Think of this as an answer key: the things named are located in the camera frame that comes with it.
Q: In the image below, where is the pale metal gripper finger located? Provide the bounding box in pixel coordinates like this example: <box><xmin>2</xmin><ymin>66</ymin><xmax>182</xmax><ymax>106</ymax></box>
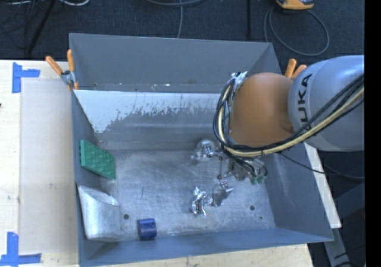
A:
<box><xmin>190</xmin><ymin>139</ymin><xmax>222</xmax><ymax>166</ymax></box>
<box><xmin>211</xmin><ymin>180</ymin><xmax>235</xmax><ymax>208</ymax></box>

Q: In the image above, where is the silver crumpled foil piece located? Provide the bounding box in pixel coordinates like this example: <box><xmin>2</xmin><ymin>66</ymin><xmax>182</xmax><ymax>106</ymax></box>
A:
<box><xmin>190</xmin><ymin>186</ymin><xmax>214</xmax><ymax>218</ymax></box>

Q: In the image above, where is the grey metal bin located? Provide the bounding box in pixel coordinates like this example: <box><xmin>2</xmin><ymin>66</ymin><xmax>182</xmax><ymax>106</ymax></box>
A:
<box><xmin>68</xmin><ymin>33</ymin><xmax>335</xmax><ymax>267</ymax></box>

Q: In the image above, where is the blue cylinder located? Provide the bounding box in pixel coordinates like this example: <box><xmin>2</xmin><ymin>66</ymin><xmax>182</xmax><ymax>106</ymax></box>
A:
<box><xmin>136</xmin><ymin>218</ymin><xmax>158</xmax><ymax>241</ymax></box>

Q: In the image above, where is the dark green flat block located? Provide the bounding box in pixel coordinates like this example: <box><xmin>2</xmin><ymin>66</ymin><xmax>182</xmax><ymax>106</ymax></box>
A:
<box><xmin>79</xmin><ymin>139</ymin><xmax>117</xmax><ymax>180</ymax></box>

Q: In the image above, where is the pale wood flat board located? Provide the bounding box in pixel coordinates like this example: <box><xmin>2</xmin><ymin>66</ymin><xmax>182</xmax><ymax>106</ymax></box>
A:
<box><xmin>18</xmin><ymin>77</ymin><xmax>80</xmax><ymax>256</ymax></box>

